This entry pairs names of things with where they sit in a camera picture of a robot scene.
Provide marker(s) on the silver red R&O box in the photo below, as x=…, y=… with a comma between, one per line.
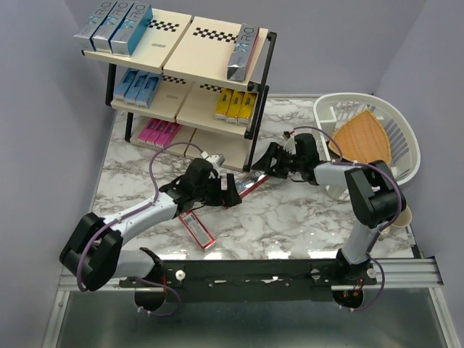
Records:
x=250, y=182

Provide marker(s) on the pink toothpaste box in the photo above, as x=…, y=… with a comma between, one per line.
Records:
x=157, y=130
x=167, y=135
x=145, y=135

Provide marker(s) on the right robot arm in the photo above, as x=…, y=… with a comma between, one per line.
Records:
x=375, y=197

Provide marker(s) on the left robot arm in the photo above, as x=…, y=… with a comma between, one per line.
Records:
x=94, y=253

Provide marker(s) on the beige three-tier shelf rack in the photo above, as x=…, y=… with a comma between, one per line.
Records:
x=192, y=53

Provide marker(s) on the yellow toothpaste box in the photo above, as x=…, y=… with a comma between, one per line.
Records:
x=223, y=104
x=234, y=107
x=246, y=108

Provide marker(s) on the silver blue R&O box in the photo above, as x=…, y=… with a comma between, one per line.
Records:
x=103, y=35

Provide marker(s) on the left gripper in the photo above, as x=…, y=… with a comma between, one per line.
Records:
x=231, y=195

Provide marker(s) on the red R&O toothpaste box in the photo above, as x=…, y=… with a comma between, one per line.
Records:
x=242, y=53

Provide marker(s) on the white plastic dish basket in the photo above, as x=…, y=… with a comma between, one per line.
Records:
x=332, y=111

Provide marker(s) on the woven wicker fan tray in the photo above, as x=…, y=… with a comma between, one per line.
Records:
x=362, y=139

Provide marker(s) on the black mounting rail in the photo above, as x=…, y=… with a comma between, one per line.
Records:
x=263, y=280

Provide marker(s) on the blue metallic toothpaste box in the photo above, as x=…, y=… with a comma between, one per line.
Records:
x=133, y=27

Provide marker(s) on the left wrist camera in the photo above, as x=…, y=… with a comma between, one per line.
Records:
x=216, y=160

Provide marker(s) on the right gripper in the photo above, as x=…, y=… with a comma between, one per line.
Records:
x=276, y=152

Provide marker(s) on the pink toothpaste box back side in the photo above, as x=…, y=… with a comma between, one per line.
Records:
x=167, y=135

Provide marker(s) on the red toothpaste box barcode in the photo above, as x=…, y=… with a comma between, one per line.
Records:
x=197, y=230

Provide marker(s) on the light blue toothpaste box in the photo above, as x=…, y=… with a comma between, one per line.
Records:
x=148, y=90
x=124, y=85
x=135, y=87

